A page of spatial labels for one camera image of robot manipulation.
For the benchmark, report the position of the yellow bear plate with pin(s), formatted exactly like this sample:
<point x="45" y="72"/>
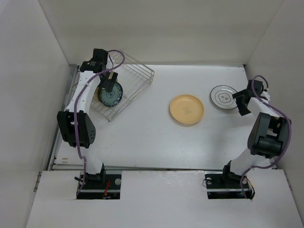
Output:
<point x="186" y="109"/>

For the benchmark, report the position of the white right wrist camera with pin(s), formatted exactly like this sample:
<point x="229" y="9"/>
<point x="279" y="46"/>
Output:
<point x="265" y="96"/>

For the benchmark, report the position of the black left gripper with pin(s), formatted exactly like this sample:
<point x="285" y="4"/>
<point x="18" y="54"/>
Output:
<point x="107" y="84"/>

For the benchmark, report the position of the yellow patterned plate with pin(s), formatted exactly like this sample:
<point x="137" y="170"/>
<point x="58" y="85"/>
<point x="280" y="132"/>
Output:
<point x="97" y="94"/>

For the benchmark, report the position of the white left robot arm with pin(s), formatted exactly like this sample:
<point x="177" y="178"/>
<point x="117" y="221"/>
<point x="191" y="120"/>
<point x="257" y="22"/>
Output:
<point x="74" y="122"/>

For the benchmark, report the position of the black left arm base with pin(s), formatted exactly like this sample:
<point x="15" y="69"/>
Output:
<point x="107" y="189"/>

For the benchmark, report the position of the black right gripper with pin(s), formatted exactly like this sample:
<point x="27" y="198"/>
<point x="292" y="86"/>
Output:
<point x="242" y="110"/>

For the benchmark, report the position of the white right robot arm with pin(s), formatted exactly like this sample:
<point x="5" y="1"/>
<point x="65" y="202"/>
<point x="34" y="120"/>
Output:
<point x="269" y="137"/>

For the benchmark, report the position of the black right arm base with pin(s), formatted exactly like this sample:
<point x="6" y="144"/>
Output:
<point x="218" y="189"/>

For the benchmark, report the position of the blue patterned plate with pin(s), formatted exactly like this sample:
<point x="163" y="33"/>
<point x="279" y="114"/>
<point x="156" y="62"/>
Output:
<point x="113" y="98"/>

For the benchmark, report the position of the clear wire dish rack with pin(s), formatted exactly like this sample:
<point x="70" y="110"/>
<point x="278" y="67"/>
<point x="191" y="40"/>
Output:
<point x="133" y="76"/>

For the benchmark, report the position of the white plate black rim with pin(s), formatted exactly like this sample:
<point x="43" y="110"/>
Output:
<point x="222" y="97"/>

